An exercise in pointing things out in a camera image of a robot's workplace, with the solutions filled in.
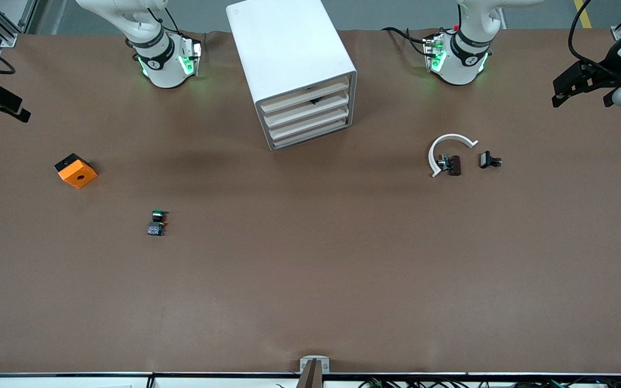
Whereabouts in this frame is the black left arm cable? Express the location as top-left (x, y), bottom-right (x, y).
top-left (567, 0), bottom-right (614, 64)

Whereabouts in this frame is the black base cable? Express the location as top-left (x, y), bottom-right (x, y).
top-left (382, 26), bottom-right (431, 58)

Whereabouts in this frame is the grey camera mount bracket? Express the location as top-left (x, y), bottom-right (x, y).
top-left (297, 355), bottom-right (331, 388)

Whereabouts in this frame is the white open plastic ring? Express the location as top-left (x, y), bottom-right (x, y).
top-left (427, 133), bottom-right (479, 178)

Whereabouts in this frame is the brown block with metal terminals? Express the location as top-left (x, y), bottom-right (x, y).
top-left (438, 154), bottom-right (463, 177)

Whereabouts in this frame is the green push button switch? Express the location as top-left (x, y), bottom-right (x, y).
top-left (147, 209), bottom-right (169, 237)

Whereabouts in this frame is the white plastic drawer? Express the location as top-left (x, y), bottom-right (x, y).
top-left (262, 91), bottom-right (351, 126)
top-left (270, 116), bottom-right (351, 149)
top-left (259, 77), bottom-right (352, 113)
top-left (266, 103), bottom-right (351, 138)

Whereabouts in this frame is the orange box with black side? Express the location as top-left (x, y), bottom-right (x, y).
top-left (53, 153), bottom-right (99, 189)

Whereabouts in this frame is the black table edge rail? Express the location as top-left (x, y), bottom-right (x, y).
top-left (0, 371), bottom-right (621, 388)

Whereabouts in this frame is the brown table covering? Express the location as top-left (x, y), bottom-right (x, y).
top-left (0, 28), bottom-right (621, 374)

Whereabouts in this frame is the white drawer cabinet housing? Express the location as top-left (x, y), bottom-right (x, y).
top-left (226, 0), bottom-right (358, 151)

